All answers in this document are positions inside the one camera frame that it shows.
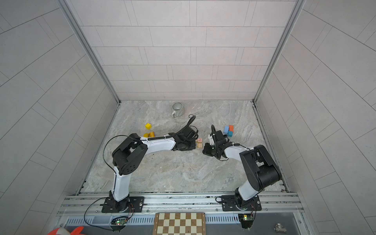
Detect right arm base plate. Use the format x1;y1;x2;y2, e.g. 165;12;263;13
215;195;262;212

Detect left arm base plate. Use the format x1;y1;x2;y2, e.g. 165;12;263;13
101;196;145;213

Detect controller board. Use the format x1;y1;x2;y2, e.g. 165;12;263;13
238;213;255;230
110;216;129;231

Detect chessboard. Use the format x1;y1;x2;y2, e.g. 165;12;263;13
153;212;207;235

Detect aluminium corner frame post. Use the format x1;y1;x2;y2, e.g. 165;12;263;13
252;0;306;103

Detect light blue rectangular block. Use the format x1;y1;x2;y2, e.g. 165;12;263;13
223;126;229;135

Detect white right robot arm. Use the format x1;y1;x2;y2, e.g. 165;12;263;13
203;131;282;207

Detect left controller board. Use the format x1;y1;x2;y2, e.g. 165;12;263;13
110;216;129;231

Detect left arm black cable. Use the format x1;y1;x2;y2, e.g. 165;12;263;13
83;115;199;231

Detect right controller board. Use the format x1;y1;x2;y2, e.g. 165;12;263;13
238;213;255;230

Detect small metal object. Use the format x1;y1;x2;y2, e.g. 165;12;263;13
274;223;287;234

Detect aluminium front rail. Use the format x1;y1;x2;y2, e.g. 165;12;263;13
57;192;304;216

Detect red object at bottom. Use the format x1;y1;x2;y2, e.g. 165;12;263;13
48;226;84;235

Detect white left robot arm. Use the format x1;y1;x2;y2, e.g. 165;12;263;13
111;126;198;202

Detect yellow cube block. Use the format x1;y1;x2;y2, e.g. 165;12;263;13
145;123;152;130

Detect striped ceramic mug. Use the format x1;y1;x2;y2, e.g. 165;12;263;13
171;102;184;118

